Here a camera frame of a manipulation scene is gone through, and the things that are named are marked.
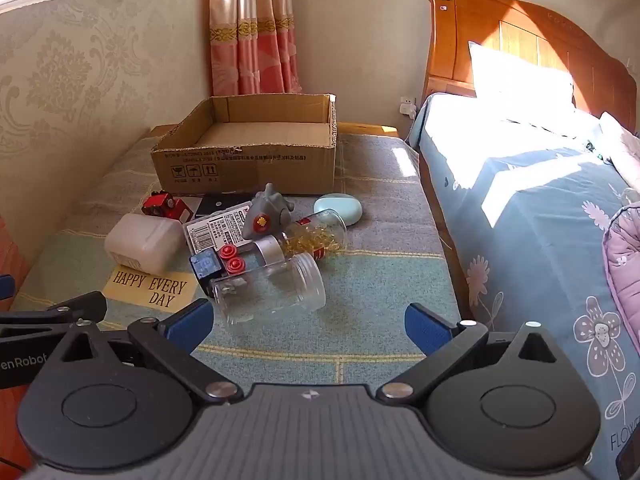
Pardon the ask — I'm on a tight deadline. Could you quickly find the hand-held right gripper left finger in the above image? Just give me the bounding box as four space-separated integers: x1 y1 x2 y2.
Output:
47 299 246 406

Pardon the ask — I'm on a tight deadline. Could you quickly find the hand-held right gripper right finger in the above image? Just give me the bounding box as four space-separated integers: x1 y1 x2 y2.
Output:
376 302 576 405

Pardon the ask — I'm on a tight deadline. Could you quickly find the brown cardboard box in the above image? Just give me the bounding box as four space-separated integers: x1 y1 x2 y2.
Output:
150 93 338 196

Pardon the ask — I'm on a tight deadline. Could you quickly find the red toy car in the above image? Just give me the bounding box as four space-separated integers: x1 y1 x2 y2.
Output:
141 190 193 223

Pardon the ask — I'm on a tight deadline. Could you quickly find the white pillow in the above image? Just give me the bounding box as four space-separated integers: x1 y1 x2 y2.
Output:
597 110 640 196

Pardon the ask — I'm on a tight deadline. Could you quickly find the blue device with red buttons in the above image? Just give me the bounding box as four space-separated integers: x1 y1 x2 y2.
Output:
189 245 248 296

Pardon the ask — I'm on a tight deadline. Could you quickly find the light blue round case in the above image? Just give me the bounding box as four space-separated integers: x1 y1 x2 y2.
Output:
313 193 362 228

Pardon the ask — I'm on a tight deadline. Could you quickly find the white plastic bottle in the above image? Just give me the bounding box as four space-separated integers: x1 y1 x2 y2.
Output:
104 213 186 271

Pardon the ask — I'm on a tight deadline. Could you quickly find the grey toy figure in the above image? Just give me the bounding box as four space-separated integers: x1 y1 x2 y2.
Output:
243 183 296 238

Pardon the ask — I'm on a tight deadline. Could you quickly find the pink patterned curtain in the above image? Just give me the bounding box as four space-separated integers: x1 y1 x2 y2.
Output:
207 0 303 97

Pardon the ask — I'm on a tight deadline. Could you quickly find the clear labelled plastic case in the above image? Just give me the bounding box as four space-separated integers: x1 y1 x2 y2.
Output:
184 200 261 256

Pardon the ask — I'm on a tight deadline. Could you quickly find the pink quilt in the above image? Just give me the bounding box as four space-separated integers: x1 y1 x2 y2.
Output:
602 202 640 356

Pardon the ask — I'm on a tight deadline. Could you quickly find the clear plastic jar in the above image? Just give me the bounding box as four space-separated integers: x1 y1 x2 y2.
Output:
211 252 327 333

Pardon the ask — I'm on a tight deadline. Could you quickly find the wooden bed frame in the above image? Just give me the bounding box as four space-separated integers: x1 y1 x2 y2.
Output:
417 0 638 321

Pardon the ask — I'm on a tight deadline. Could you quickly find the clear bottle of yellow capsules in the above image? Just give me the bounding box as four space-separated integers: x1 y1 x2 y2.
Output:
252 208 348 266

